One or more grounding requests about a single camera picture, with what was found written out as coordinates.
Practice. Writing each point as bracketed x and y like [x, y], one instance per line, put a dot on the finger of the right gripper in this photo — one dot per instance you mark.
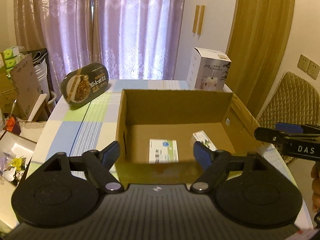
[293, 128]
[273, 135]

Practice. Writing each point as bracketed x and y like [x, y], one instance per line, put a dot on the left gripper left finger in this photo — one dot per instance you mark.
[98, 165]

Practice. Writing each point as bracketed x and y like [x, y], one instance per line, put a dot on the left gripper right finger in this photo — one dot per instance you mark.
[214, 164]

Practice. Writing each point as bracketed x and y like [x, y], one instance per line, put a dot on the white narrow medicine box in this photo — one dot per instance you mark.
[204, 139]

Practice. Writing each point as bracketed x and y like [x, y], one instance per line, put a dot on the person's right hand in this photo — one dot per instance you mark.
[315, 187]

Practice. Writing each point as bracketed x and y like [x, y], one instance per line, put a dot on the checked tablecloth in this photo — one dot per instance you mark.
[94, 126]

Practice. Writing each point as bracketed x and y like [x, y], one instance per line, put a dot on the large brown cardboard box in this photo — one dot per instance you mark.
[175, 115]

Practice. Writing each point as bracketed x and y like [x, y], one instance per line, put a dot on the dark oval noodle bowl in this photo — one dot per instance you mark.
[84, 85]

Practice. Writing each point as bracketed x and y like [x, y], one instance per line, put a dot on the open shallow brown box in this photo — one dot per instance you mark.
[16, 154]

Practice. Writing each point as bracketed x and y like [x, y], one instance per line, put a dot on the white humidifier box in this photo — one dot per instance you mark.
[208, 69]

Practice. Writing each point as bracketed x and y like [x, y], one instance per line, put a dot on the brown cardboard carton stack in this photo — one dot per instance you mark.
[23, 87]

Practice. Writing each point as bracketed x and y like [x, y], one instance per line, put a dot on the purple sheer curtain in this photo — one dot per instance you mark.
[133, 39]

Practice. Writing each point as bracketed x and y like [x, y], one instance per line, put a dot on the green tissue packs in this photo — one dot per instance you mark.
[13, 56]

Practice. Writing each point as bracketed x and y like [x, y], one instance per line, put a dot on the wall power socket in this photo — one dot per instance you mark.
[308, 66]

